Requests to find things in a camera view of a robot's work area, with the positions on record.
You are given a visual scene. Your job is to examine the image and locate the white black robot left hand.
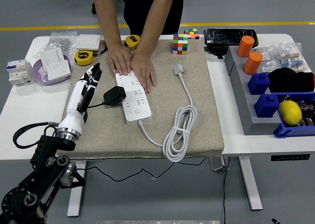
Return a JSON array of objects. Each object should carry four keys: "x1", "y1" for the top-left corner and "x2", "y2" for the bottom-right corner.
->
[{"x1": 58, "y1": 63, "x2": 103, "y2": 131}]

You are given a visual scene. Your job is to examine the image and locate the person's right hand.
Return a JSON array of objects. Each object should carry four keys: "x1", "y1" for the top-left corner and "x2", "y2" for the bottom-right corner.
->
[{"x1": 106, "y1": 44, "x2": 133, "y2": 76}]

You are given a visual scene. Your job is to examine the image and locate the person's left hand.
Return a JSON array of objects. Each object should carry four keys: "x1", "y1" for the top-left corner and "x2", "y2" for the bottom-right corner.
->
[{"x1": 130, "y1": 53, "x2": 158, "y2": 95}]

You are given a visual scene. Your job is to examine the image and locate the white power strip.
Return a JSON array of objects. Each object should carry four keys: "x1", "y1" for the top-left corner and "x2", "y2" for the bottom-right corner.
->
[{"x1": 115, "y1": 71, "x2": 152, "y2": 126}]

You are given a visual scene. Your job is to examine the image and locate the black plug adapter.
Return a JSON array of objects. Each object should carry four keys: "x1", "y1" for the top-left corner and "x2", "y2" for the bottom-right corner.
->
[{"x1": 103, "y1": 86, "x2": 127, "y2": 106}]

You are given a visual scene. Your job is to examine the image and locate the small yellow tape measure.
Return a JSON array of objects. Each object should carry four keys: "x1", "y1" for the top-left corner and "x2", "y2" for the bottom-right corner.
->
[{"x1": 125, "y1": 34, "x2": 141, "y2": 51}]

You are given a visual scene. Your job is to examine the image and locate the large yellow tape measure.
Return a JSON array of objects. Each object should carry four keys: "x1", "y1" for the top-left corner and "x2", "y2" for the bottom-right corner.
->
[{"x1": 74, "y1": 50, "x2": 94, "y2": 66}]

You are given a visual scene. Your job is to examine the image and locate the purple bowl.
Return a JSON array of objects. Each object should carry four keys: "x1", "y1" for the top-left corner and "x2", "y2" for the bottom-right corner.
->
[{"x1": 32, "y1": 54, "x2": 72, "y2": 86}]

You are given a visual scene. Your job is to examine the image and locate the large colourful puzzle cube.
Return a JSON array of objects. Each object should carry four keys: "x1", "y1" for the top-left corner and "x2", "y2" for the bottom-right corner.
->
[{"x1": 172, "y1": 33, "x2": 189, "y2": 55}]

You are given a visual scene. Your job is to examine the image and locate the white table leg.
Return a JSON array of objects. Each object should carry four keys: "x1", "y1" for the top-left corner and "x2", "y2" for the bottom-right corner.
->
[
  {"x1": 66, "y1": 160, "x2": 87, "y2": 218},
  {"x1": 238, "y1": 157, "x2": 263, "y2": 212}
]

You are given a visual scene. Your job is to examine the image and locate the grey-brown mat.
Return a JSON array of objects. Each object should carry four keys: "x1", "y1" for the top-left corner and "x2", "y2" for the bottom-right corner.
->
[{"x1": 55, "y1": 38, "x2": 225, "y2": 160}]

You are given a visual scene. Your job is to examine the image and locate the person's torso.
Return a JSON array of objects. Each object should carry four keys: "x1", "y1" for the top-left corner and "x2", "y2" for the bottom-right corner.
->
[{"x1": 110, "y1": 0, "x2": 187, "y2": 36}]

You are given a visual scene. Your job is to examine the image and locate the black office chair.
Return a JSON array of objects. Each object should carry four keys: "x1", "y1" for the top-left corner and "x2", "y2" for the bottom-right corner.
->
[{"x1": 84, "y1": 0, "x2": 126, "y2": 15}]

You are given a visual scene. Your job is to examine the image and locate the small colourful puzzle cube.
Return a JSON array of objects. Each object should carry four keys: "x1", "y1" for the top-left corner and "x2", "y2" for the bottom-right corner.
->
[{"x1": 184, "y1": 28, "x2": 200, "y2": 40}]

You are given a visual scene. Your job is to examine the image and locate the clear bag of screws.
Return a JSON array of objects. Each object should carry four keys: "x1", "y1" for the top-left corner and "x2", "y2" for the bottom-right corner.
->
[{"x1": 34, "y1": 31, "x2": 78, "y2": 57}]

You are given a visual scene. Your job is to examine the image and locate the white circuit breaker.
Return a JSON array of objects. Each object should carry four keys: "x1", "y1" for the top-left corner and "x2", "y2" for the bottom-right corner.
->
[{"x1": 6, "y1": 59, "x2": 33, "y2": 87}]

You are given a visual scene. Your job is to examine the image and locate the black table control panel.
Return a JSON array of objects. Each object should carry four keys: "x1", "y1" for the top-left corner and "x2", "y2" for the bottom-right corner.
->
[{"x1": 271, "y1": 154, "x2": 311, "y2": 161}]

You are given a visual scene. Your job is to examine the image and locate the small black holder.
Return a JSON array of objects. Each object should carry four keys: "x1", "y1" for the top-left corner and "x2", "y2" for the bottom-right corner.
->
[{"x1": 205, "y1": 44, "x2": 229, "y2": 60}]

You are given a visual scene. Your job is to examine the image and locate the blue plastic bin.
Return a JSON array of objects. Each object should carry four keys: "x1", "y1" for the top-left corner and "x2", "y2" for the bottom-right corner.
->
[{"x1": 270, "y1": 91, "x2": 315, "y2": 138}]

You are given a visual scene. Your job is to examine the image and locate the glossy black tray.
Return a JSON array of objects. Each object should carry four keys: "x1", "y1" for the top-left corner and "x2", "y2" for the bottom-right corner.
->
[{"x1": 203, "y1": 28, "x2": 259, "y2": 49}]

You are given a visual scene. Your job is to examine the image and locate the orange cylinder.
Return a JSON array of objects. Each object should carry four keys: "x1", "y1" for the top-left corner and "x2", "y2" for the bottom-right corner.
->
[
  {"x1": 243, "y1": 52, "x2": 263, "y2": 75},
  {"x1": 236, "y1": 35, "x2": 255, "y2": 58}
]

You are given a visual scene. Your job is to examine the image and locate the grey stepped block holder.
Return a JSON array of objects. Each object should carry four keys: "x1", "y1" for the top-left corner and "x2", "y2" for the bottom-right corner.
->
[{"x1": 224, "y1": 46, "x2": 283, "y2": 136}]

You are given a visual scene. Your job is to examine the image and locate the yellow lemon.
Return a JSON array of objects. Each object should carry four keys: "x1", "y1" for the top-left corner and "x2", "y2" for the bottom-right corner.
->
[{"x1": 278, "y1": 100, "x2": 303, "y2": 126}]

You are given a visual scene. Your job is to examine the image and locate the dark circuit boards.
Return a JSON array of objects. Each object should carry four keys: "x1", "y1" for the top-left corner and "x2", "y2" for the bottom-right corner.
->
[{"x1": 296, "y1": 99, "x2": 315, "y2": 128}]

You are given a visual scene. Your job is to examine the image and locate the blue block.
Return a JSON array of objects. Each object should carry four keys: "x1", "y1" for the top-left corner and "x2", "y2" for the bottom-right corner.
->
[
  {"x1": 247, "y1": 72, "x2": 271, "y2": 96},
  {"x1": 253, "y1": 94, "x2": 280, "y2": 118}
]

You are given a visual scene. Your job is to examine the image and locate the clear bag of small parts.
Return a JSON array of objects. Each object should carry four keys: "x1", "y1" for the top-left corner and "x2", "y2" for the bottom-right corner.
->
[{"x1": 255, "y1": 45, "x2": 281, "y2": 73}]

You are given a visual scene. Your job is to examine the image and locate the black cloth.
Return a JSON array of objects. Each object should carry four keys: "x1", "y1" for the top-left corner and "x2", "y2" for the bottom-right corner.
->
[{"x1": 267, "y1": 67, "x2": 315, "y2": 93}]

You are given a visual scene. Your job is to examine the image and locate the clear bag of resistors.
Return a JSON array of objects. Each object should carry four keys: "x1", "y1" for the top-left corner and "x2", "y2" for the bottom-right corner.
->
[{"x1": 278, "y1": 42, "x2": 311, "y2": 73}]

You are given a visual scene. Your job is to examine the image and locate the thin black adapter cord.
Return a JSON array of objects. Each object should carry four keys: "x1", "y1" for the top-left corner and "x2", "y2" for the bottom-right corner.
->
[{"x1": 73, "y1": 102, "x2": 205, "y2": 182}]

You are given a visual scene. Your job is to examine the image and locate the white power strip cord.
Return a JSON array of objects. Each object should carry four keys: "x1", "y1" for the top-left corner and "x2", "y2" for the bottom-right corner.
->
[{"x1": 138, "y1": 63, "x2": 198, "y2": 162}]

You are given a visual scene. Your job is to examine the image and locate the white wall socket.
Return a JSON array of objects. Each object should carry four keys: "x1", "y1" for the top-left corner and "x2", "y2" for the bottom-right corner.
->
[{"x1": 45, "y1": 60, "x2": 72, "y2": 81}]

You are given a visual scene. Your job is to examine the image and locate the white wall switch plate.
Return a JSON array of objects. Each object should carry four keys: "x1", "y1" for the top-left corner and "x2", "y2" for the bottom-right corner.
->
[{"x1": 75, "y1": 34, "x2": 101, "y2": 51}]

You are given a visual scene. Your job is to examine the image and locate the white switch panel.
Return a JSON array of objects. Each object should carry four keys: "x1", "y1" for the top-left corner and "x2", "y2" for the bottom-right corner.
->
[{"x1": 39, "y1": 48, "x2": 65, "y2": 68}]

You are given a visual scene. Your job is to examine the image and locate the black hanging cable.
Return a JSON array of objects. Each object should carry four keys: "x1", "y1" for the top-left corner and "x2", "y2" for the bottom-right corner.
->
[{"x1": 222, "y1": 157, "x2": 231, "y2": 224}]

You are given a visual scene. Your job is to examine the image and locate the grey under-table bracket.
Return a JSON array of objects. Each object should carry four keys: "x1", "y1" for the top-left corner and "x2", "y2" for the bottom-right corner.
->
[{"x1": 209, "y1": 157, "x2": 226, "y2": 171}]

